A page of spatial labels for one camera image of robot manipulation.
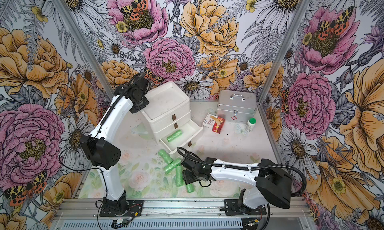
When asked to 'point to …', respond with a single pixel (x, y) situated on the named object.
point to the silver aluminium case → (236, 106)
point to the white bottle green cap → (250, 124)
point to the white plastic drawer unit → (168, 115)
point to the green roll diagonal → (175, 163)
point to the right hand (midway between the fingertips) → (190, 180)
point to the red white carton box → (213, 123)
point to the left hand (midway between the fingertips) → (140, 110)
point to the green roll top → (174, 135)
